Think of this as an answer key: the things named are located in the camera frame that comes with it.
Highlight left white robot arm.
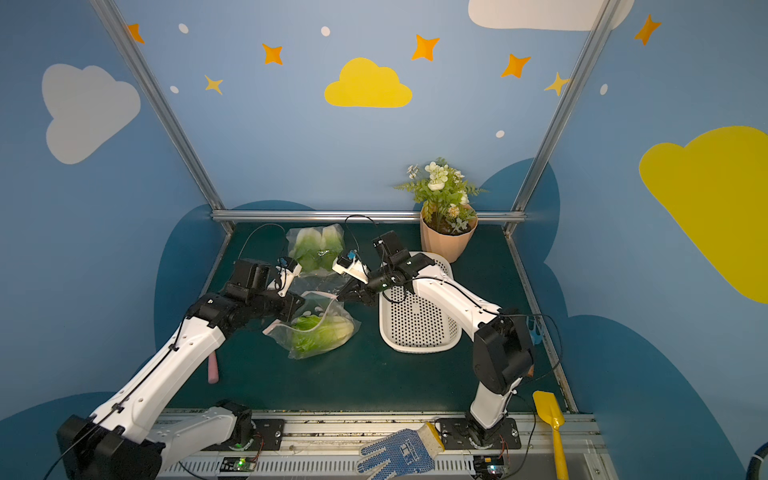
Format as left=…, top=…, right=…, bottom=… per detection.
left=56, top=257, right=304, bottom=479

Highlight blue dotted work glove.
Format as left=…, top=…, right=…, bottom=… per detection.
left=356, top=423, right=445, bottom=480

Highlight aluminium frame back rail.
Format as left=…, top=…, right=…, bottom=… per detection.
left=211, top=209, right=527, bottom=225

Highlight blue garden fork wooden handle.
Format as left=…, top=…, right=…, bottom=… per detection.
left=525, top=315, right=542, bottom=381

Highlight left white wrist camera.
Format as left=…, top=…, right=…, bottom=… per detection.
left=273, top=256, right=302, bottom=297

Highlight white perforated plastic basket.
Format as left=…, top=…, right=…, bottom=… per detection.
left=379, top=286, right=462, bottom=354

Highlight yellow plastic shovel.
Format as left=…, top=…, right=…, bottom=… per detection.
left=533, top=391, right=569, bottom=480

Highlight blue-zip bag with cabbages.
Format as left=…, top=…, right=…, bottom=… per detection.
left=286, top=224, right=347, bottom=296

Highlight green chinese cabbage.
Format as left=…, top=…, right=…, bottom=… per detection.
left=290, top=315, right=356, bottom=359

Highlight pink-zip dotted zip-top bag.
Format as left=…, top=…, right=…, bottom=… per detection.
left=262, top=291, right=361, bottom=360

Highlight potted artificial flower plant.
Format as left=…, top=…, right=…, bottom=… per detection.
left=396, top=158, right=482, bottom=263

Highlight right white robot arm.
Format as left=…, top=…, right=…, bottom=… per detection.
left=332, top=231, right=535, bottom=431

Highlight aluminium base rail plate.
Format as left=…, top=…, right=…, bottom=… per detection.
left=107, top=410, right=619, bottom=480

